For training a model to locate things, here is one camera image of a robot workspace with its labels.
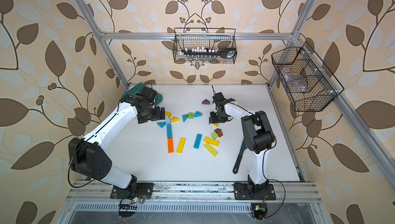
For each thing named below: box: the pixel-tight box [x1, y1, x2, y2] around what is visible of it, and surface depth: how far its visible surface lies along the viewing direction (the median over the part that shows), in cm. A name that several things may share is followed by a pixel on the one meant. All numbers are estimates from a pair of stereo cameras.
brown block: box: [213, 127, 224, 138], surface depth 96 cm
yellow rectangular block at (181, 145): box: [175, 137, 187, 154], surface depth 91 cm
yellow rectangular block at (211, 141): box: [203, 136, 220, 147], surface depth 93 cm
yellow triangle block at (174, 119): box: [170, 116, 180, 124], surface depth 101 cm
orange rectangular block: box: [167, 137, 174, 154], surface depth 91 cm
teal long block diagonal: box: [166, 124, 173, 139], surface depth 97 cm
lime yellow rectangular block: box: [203, 142, 219, 158], surface depth 91 cm
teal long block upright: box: [193, 133, 203, 149], surface depth 93 cm
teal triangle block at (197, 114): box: [193, 110, 204, 118], surface depth 104 cm
